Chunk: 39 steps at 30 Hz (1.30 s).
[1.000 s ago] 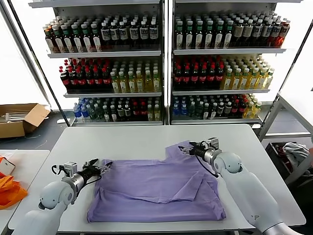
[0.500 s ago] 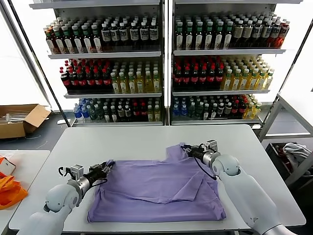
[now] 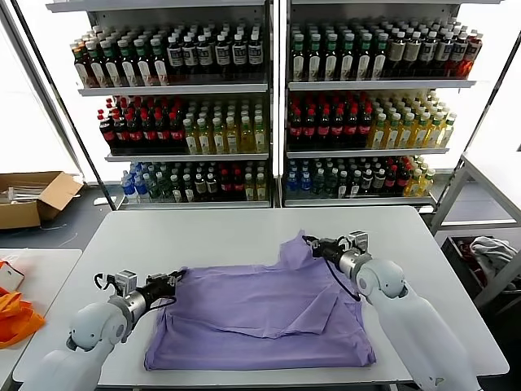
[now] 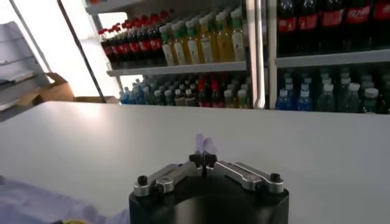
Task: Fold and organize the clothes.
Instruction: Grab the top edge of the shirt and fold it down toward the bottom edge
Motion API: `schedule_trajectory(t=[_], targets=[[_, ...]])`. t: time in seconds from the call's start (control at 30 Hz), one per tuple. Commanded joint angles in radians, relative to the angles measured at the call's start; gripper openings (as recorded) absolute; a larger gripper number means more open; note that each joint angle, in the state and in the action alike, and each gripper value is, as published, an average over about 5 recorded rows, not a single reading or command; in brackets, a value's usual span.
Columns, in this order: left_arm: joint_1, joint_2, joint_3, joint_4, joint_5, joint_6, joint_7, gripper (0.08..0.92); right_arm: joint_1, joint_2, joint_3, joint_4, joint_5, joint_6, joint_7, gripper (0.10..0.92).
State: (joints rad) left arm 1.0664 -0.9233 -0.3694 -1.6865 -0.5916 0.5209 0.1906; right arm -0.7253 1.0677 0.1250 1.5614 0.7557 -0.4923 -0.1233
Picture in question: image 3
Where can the thin diagonal frame pole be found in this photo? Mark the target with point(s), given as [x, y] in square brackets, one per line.
[494, 90]

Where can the dark diagonal frame pole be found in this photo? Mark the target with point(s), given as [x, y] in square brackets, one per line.
[105, 190]

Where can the dark bottle white cap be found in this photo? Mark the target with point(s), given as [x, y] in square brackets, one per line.
[187, 188]
[367, 182]
[343, 184]
[212, 186]
[355, 184]
[200, 186]
[379, 182]
[176, 188]

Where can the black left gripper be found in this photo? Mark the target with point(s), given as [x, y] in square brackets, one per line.
[156, 291]

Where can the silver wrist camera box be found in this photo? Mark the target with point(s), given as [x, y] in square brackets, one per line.
[126, 281]
[358, 242]

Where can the blue water bottle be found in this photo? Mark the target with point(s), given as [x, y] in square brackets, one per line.
[293, 184]
[305, 184]
[140, 188]
[129, 188]

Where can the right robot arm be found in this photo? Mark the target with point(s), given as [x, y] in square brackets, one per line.
[407, 317]

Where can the dark bottle beige label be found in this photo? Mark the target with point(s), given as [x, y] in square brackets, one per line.
[397, 54]
[412, 53]

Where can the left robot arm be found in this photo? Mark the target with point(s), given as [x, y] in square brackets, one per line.
[89, 326]

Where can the grey metal frame table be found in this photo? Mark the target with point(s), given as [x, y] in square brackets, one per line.
[472, 224]

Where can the white paper scrap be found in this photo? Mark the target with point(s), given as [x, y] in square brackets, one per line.
[99, 200]

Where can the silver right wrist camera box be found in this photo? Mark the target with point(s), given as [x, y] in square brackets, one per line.
[358, 242]

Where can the purple t-shirt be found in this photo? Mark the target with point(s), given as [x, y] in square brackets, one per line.
[244, 309]

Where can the yellow juice bottle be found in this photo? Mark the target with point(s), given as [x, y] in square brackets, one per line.
[217, 139]
[260, 188]
[378, 135]
[427, 182]
[447, 133]
[407, 135]
[259, 138]
[248, 188]
[190, 139]
[245, 139]
[415, 184]
[204, 139]
[421, 134]
[231, 139]
[393, 135]
[435, 134]

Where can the dark bottle blue label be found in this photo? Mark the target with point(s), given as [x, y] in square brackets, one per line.
[189, 56]
[444, 53]
[221, 55]
[203, 55]
[459, 54]
[238, 55]
[254, 54]
[174, 58]
[428, 53]

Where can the red tea bottle white label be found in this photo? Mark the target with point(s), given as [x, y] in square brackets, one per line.
[83, 72]

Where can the cola bottle red cap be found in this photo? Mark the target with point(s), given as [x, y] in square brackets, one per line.
[121, 135]
[224, 186]
[237, 186]
[296, 129]
[148, 135]
[134, 135]
[162, 135]
[324, 129]
[403, 180]
[352, 129]
[391, 180]
[365, 128]
[310, 129]
[108, 135]
[176, 135]
[338, 129]

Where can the open cardboard box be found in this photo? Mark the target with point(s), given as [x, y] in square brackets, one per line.
[20, 214]

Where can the black storage crate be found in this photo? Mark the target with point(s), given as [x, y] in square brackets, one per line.
[449, 248]

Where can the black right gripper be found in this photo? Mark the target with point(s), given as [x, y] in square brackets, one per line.
[331, 252]

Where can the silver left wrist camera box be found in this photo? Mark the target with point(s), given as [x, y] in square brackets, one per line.
[126, 281]

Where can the white packing tubes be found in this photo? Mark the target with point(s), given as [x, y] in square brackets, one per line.
[20, 194]

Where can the silver diagonal frame pole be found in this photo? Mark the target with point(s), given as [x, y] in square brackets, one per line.
[53, 121]

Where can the red garment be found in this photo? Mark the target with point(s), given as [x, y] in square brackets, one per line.
[468, 260]

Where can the red orange drink bottle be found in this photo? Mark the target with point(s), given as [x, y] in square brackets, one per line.
[473, 56]

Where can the dark green bottle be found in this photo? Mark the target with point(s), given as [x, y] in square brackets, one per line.
[165, 188]
[153, 188]
[331, 184]
[319, 184]

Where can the white orange small box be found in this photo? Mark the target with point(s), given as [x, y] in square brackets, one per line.
[10, 279]

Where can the orange cloth bag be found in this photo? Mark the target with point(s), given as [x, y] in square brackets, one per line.
[16, 322]

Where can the grey white garment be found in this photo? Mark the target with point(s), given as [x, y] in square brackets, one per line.
[492, 250]

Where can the grey metal shelf rack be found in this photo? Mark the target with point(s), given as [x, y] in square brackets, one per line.
[173, 89]
[378, 85]

